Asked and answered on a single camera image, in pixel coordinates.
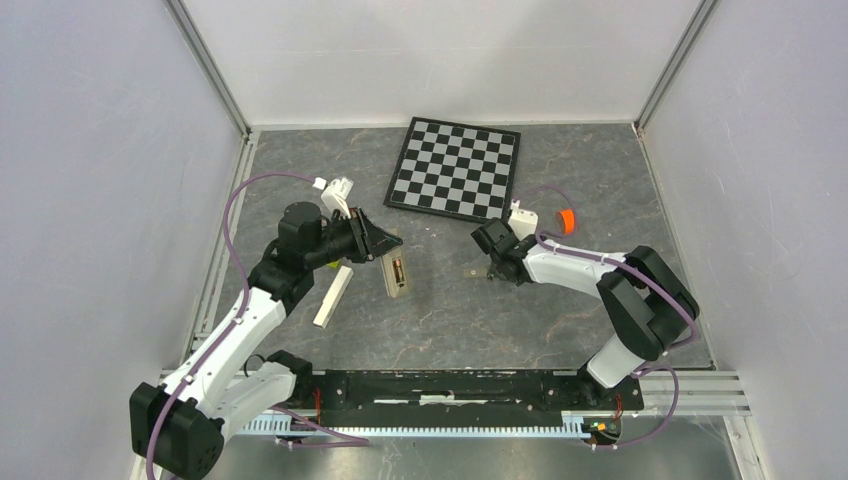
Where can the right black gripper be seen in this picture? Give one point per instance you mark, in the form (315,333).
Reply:
(492,269)

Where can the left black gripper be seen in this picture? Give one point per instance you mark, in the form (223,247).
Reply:
(369,241)

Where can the gold black AA battery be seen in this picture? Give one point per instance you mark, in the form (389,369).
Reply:
(398,272)

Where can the beige remote control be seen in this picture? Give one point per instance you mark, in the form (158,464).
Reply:
(395,291)

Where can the beige battery cover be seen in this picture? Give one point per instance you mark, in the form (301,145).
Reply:
(474,273)

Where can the white rectangular bar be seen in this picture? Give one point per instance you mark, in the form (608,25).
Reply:
(333,296)

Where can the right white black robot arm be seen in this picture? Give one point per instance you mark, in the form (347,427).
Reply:
(650,309)

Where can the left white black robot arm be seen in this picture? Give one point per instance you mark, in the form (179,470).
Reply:
(183,424)

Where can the orange tape roll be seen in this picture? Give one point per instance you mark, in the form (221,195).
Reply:
(567,221)

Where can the black white chessboard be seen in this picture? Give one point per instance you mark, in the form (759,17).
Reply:
(455,170)

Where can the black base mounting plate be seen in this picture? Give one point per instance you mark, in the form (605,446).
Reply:
(455,398)

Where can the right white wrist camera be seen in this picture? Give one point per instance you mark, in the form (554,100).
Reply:
(522,222)

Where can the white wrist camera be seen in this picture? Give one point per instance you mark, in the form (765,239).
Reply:
(522,222)
(334,194)

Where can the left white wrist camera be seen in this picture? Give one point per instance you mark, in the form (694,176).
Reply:
(334,194)

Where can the aluminium frame rail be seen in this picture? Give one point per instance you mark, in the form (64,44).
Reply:
(699,393)

